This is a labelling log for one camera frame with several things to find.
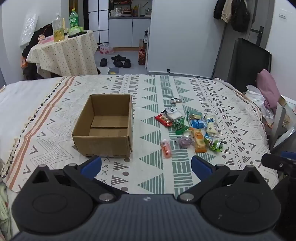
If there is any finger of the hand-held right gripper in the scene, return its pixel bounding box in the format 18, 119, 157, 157
261, 152, 296, 173

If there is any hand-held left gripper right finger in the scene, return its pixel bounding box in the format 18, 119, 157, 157
177, 155, 269, 203

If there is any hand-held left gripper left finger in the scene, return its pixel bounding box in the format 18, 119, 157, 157
30, 156, 128, 203

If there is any green white snack packet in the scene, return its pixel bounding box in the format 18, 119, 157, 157
209, 139, 223, 153

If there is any long orange yellow snack packet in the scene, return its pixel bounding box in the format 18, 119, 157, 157
190, 127, 207, 153

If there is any purple snack packet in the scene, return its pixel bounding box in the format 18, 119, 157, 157
177, 135, 194, 149

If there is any brown cardboard box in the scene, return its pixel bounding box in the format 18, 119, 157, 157
72, 94, 134, 158

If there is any small orange snack packet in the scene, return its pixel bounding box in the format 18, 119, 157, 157
160, 139, 172, 159

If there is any cream white snack packet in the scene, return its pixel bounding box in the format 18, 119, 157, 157
205, 114, 219, 135

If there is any clear green-edged biscuit packet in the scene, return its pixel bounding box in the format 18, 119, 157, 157
186, 111, 203, 121

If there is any white packet with black label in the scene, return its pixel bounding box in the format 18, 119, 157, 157
165, 108, 185, 121

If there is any red snack packet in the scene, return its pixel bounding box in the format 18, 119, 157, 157
154, 113, 173, 127

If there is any white plastic bag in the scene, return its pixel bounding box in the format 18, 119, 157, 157
245, 85, 274, 116

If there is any pink cloth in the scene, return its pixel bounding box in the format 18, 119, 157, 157
257, 69, 281, 109

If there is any patterned printed blanket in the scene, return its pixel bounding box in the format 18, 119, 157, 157
0, 74, 279, 195

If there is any white bed sheet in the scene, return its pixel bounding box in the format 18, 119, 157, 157
0, 76, 64, 121

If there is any dark clothes pile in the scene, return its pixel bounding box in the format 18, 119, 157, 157
22, 23, 55, 80

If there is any round table with dotted tablecloth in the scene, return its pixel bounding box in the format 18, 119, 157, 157
25, 30, 99, 77

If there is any pack of water bottles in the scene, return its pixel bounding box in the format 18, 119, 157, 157
99, 43, 114, 54

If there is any brown drink bottle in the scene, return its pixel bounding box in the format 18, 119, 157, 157
138, 47, 146, 66

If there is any white cabinet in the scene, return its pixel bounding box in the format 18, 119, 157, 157
108, 16, 151, 48

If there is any yellow oil bottle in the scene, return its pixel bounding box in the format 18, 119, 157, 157
52, 13, 65, 42

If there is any black grid sliding door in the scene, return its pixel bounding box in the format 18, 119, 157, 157
85, 0, 109, 44

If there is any green soda bottle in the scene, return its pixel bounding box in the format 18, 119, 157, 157
69, 8, 79, 29

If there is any hanging black bag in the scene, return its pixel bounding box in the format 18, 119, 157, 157
231, 0, 250, 32

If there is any white wrapped board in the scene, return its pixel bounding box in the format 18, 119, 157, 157
20, 13, 38, 47

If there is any hanging beige garment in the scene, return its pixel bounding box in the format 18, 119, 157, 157
221, 0, 234, 23

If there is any hanging black jacket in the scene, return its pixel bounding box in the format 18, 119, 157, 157
213, 0, 228, 20

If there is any white frame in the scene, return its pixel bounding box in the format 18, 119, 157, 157
270, 95, 296, 149

